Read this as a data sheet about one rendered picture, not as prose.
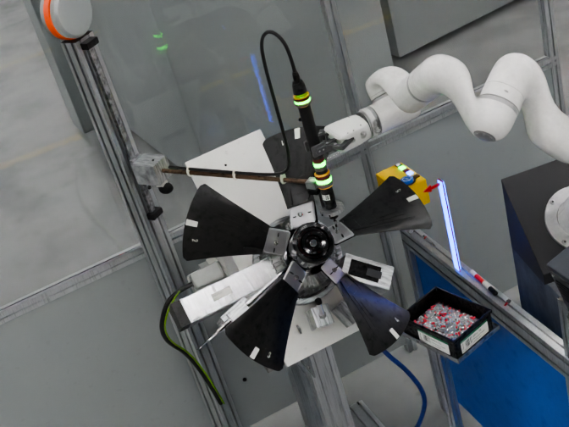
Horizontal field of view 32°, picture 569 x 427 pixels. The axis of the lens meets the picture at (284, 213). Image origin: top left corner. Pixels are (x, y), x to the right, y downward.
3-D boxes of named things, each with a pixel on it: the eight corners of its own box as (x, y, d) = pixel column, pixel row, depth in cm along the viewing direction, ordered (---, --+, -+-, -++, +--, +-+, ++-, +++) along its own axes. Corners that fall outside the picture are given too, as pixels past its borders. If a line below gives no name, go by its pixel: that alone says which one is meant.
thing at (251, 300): (290, 270, 283) (200, 353, 274) (284, 265, 283) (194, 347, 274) (291, 269, 281) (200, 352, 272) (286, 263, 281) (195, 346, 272)
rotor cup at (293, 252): (295, 284, 280) (302, 276, 267) (272, 239, 282) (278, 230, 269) (339, 263, 283) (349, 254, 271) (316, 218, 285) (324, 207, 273)
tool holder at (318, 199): (309, 215, 276) (301, 186, 271) (321, 202, 280) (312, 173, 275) (337, 219, 271) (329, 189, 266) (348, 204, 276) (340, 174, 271)
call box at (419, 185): (381, 199, 329) (374, 173, 323) (406, 187, 331) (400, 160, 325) (406, 219, 315) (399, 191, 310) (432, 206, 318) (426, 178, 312)
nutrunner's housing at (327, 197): (324, 220, 276) (284, 74, 253) (331, 213, 279) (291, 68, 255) (337, 222, 274) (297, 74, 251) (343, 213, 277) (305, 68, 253)
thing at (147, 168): (135, 185, 307) (126, 163, 302) (148, 174, 311) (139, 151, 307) (161, 188, 301) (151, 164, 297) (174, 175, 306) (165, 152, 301)
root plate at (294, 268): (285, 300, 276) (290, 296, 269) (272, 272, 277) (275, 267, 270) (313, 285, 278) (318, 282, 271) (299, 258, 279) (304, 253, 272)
